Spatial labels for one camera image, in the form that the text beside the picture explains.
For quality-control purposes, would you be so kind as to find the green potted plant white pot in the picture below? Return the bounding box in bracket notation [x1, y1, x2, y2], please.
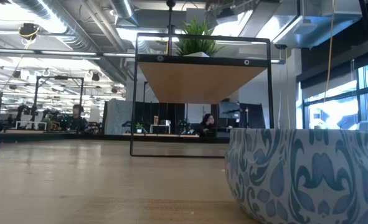
[174, 17, 224, 58]

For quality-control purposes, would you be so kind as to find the pale blue patterned candle tin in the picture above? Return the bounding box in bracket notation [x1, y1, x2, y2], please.
[224, 128, 368, 224]

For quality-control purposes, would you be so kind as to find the black partition curtain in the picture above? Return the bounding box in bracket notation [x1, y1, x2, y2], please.
[134, 101, 187, 134]

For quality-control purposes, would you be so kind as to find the person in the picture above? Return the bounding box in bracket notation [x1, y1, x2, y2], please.
[198, 113, 218, 138]
[65, 104, 90, 133]

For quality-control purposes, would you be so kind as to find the white background riser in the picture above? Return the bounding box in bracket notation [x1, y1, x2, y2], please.
[149, 123, 172, 134]

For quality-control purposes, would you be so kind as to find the background monitor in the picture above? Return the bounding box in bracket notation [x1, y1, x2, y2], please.
[218, 101, 241, 120]

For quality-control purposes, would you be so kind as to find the grey partition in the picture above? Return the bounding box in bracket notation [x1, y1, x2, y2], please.
[103, 98, 134, 135]

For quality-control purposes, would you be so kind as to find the wooden shelf riser black frame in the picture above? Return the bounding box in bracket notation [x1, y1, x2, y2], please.
[130, 32, 275, 158]

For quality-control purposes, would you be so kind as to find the black gantry frame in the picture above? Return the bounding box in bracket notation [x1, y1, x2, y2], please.
[33, 75, 85, 122]

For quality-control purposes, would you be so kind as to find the yellow hanging cable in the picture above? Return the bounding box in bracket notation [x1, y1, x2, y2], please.
[323, 0, 336, 103]

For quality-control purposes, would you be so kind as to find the silver rectangular air duct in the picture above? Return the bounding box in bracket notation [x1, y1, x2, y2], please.
[272, 0, 367, 50]

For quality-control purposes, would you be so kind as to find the yellow black cable coil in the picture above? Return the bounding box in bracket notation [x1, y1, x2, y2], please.
[17, 22, 42, 42]

